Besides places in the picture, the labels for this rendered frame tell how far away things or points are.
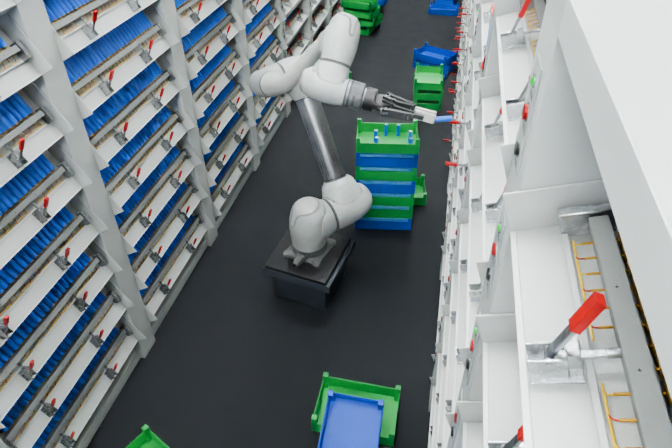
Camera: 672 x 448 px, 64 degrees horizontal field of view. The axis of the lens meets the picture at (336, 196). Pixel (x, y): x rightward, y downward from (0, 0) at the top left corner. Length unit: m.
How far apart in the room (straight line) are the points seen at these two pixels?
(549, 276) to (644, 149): 0.29
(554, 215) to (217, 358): 1.93
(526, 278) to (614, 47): 0.25
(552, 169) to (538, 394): 0.22
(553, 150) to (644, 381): 0.22
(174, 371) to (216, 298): 0.40
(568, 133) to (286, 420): 1.79
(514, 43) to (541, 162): 0.52
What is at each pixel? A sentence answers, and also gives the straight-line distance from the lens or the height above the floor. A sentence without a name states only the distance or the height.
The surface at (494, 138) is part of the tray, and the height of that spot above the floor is 1.31.
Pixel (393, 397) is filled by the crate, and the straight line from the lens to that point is 2.22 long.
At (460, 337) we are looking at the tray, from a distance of 1.23.
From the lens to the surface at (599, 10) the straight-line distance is 0.46.
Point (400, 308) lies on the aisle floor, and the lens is 2.50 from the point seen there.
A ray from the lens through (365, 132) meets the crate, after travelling 2.75.
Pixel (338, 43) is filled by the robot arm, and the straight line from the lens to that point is 1.74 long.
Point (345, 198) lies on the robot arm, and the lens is 2.30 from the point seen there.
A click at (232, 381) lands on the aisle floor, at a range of 2.30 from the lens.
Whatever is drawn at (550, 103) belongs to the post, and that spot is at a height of 1.64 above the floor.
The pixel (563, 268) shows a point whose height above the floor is 1.51.
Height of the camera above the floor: 1.87
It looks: 37 degrees down
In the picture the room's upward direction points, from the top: 1 degrees counter-clockwise
